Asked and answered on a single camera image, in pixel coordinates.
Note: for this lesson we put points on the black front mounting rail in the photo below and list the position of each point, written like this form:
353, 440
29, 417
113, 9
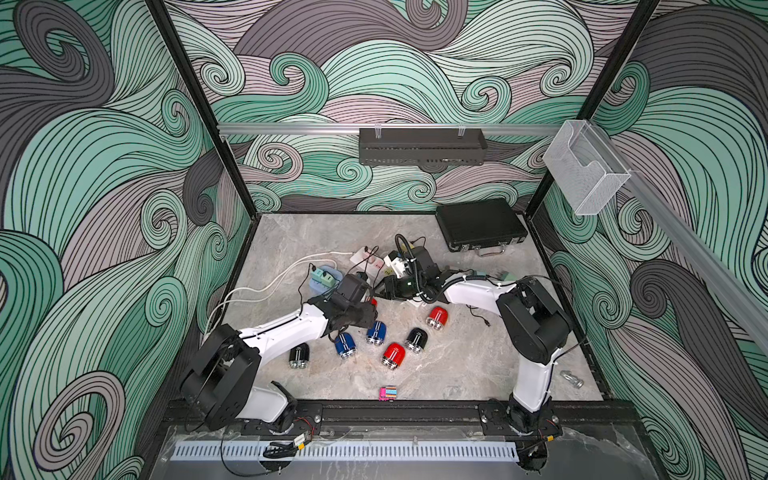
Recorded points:
489, 417

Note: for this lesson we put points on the green charger on blue socket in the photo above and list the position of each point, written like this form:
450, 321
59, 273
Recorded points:
323, 278

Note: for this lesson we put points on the red shaver front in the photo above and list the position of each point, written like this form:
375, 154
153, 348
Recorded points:
393, 356

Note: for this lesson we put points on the white slotted cable duct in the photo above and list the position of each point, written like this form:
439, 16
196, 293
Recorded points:
457, 451

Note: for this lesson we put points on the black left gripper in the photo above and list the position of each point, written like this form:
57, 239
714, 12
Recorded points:
369, 313

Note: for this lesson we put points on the aluminium wall rail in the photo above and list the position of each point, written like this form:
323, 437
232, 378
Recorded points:
306, 128

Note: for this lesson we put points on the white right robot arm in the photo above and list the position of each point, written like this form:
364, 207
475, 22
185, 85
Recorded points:
535, 322

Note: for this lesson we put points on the blue round power socket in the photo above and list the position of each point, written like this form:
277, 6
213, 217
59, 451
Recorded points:
318, 289

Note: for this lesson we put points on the black shaver right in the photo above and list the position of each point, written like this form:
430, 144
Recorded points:
416, 340

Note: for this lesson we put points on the light green USB charger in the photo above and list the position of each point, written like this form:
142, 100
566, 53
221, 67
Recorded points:
508, 277

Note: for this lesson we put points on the black wall shelf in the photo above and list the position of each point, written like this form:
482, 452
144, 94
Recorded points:
431, 150

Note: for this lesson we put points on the clear acrylic wall holder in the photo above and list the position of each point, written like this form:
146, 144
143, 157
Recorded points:
586, 166

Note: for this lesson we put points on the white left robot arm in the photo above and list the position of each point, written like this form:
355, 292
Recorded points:
219, 381

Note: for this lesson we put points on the white long power strip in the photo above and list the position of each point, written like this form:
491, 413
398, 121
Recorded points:
371, 262

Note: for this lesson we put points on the pink striped small box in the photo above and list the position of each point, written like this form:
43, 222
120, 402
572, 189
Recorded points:
388, 393

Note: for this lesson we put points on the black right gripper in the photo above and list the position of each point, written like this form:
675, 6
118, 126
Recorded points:
391, 289

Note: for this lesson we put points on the black briefcase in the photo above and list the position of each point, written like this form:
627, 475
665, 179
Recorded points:
486, 227

